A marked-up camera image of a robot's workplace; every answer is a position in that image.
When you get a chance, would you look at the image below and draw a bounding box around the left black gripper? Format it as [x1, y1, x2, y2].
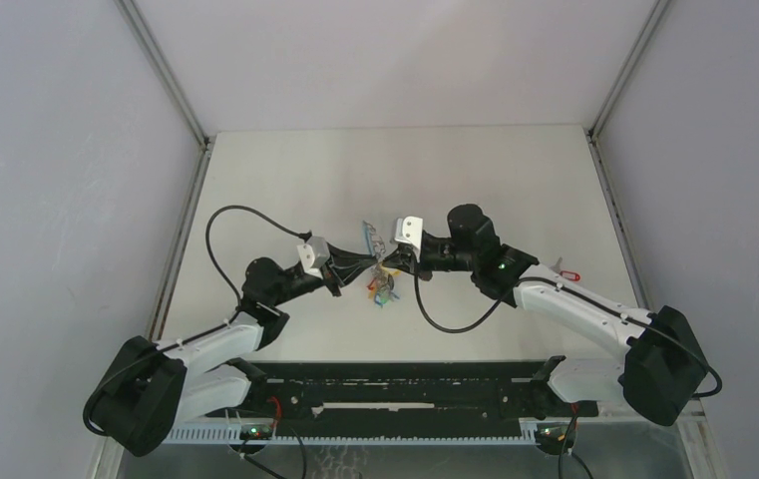
[270, 241, 376, 307]

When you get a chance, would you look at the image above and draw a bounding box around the bunch of coloured tagged keys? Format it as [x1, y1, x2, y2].
[367, 265, 400, 308]

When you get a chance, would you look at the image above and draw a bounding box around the blue handled metal keyring holder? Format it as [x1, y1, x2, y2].
[362, 221, 387, 260]

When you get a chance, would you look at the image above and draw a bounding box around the yellow tagged key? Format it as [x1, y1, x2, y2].
[368, 274, 394, 305]

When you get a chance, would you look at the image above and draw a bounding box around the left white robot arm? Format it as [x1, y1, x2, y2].
[83, 238, 378, 457]

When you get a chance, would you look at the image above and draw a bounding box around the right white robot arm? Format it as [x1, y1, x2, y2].
[384, 204, 723, 426]

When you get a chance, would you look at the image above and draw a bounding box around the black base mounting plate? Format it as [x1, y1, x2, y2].
[237, 358, 599, 435]

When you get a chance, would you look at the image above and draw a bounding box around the red tagged key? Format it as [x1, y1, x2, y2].
[552, 256, 581, 282]

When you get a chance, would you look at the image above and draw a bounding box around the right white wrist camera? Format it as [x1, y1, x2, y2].
[392, 216, 424, 250]

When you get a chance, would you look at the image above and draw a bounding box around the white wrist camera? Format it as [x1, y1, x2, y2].
[297, 237, 331, 279]
[392, 216, 424, 250]

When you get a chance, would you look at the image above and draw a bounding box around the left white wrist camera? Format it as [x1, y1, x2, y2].
[297, 237, 331, 279]

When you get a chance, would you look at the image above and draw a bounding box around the white slotted cable duct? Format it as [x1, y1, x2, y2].
[163, 421, 539, 446]

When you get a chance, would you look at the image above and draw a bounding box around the aluminium frame rail left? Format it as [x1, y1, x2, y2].
[116, 1, 210, 339]

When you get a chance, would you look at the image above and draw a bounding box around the aluminium frame rail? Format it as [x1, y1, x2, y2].
[584, 0, 675, 309]
[116, 1, 210, 339]

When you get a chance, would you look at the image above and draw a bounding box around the aluminium frame rail right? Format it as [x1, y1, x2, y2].
[584, 0, 675, 309]

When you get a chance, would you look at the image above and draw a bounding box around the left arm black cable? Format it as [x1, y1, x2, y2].
[83, 205, 314, 438]

